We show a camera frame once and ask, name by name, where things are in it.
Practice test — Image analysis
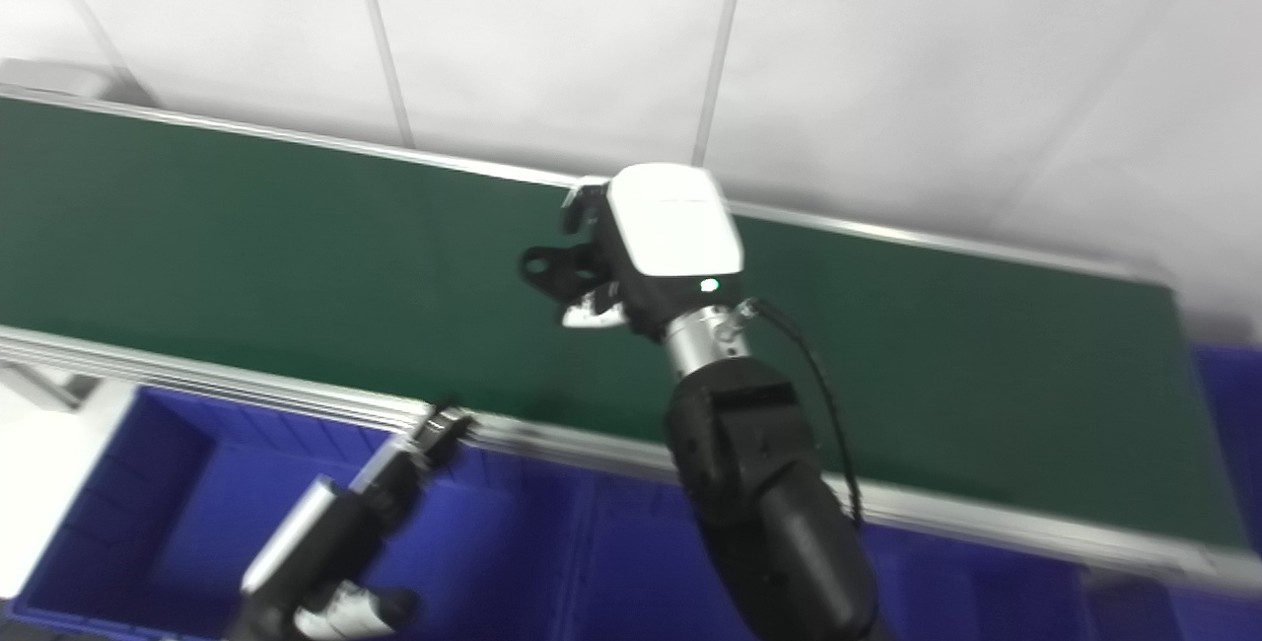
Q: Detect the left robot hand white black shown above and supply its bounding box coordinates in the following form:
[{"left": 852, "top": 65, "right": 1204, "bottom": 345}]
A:
[{"left": 223, "top": 402, "right": 476, "bottom": 641}]

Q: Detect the blue plastic bin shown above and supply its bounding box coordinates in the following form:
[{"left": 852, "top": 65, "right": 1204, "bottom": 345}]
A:
[
  {"left": 5, "top": 384, "right": 597, "bottom": 641},
  {"left": 1163, "top": 339, "right": 1262, "bottom": 641},
  {"left": 1080, "top": 562, "right": 1179, "bottom": 641},
  {"left": 582, "top": 468, "right": 1090, "bottom": 641}
]

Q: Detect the black flanged machine part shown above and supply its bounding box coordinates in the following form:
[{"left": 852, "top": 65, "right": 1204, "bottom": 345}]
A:
[{"left": 519, "top": 241, "right": 610, "bottom": 309}]

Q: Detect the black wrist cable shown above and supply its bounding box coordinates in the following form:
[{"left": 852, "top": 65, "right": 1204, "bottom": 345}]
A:
[{"left": 735, "top": 297, "right": 867, "bottom": 527}]

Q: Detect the grey conveyor end cap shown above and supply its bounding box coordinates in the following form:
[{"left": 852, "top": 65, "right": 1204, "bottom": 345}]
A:
[{"left": 0, "top": 57, "right": 111, "bottom": 102}]

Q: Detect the green conveyor belt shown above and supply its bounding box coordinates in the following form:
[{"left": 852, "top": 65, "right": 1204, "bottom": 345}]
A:
[{"left": 0, "top": 95, "right": 1249, "bottom": 553}]

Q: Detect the aluminium conveyor leg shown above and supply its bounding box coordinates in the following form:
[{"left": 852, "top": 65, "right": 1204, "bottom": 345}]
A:
[{"left": 0, "top": 363, "right": 102, "bottom": 412}]

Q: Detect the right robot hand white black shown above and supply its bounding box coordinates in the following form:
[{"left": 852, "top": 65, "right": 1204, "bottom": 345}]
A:
[{"left": 559, "top": 162, "right": 746, "bottom": 342}]

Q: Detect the aluminium conveyor side rail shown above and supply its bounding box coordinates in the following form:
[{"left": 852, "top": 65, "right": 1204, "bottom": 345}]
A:
[
  {"left": 0, "top": 324, "right": 1262, "bottom": 595},
  {"left": 0, "top": 83, "right": 1180, "bottom": 293}
]

